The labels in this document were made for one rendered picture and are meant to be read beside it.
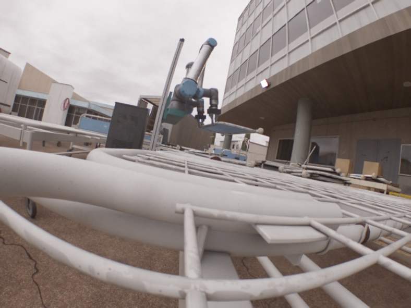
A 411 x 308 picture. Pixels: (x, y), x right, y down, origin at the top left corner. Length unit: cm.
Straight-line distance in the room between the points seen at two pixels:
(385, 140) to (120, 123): 702
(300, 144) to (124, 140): 553
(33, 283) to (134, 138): 139
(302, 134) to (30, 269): 647
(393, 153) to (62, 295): 699
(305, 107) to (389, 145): 344
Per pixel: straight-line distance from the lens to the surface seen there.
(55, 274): 75
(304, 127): 634
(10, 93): 847
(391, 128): 696
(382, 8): 526
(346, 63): 475
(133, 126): 165
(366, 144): 711
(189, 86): 153
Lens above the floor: 52
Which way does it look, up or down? level
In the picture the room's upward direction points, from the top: 12 degrees clockwise
